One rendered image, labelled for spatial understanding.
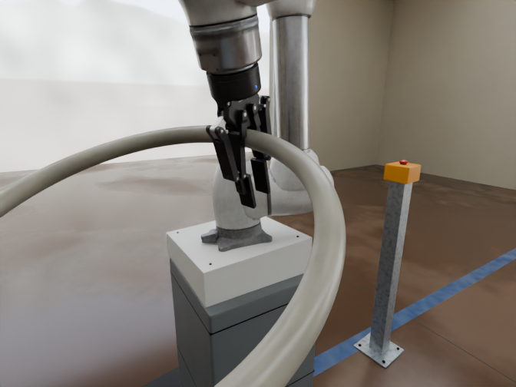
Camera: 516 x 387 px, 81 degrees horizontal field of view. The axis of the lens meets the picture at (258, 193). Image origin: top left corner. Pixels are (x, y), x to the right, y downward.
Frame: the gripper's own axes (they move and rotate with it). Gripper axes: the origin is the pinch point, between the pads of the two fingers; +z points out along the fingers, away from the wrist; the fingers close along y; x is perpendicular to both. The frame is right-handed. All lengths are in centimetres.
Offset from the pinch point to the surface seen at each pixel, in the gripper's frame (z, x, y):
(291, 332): -10.7, 23.1, 24.7
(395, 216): 76, 9, -88
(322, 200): -10.7, 18.8, 10.9
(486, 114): 232, 39, -595
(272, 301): 51, -7, -7
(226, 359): 59, -12, 12
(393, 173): 56, 4, -95
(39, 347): 126, -143, 50
